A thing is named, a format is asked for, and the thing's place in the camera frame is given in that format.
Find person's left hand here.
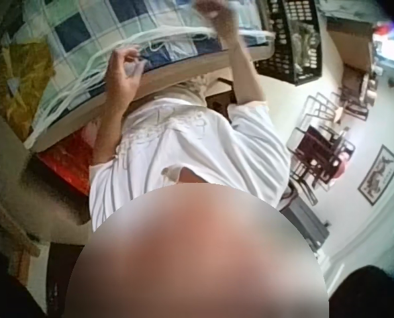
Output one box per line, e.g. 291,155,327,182
105,46,148,101

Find person's right hand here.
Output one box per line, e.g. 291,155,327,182
195,0,241,48

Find bundle of white cords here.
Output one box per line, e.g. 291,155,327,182
24,25,274,147

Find blue green checkered cloth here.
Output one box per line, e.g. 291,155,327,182
17,0,274,134

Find beige table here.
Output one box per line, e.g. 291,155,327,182
24,42,274,154

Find person's legs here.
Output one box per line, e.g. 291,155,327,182
150,74,217,107

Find black plastic crate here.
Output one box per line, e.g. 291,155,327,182
255,0,324,87

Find black seat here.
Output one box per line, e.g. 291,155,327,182
203,78,241,124

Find yellow patterned cloth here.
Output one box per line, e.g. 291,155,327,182
0,42,56,140

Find red box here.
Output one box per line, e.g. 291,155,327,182
36,131,99,197

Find brown cardboard box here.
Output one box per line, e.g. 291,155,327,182
324,13,377,71

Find dark metal chair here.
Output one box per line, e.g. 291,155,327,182
338,62,373,121

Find wooden stool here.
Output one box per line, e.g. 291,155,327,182
0,188,42,286

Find grey cabinet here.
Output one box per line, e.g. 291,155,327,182
278,187,330,253

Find framed picture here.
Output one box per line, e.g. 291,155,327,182
357,144,394,207

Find metal wire rack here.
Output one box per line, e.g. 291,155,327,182
285,91,357,207

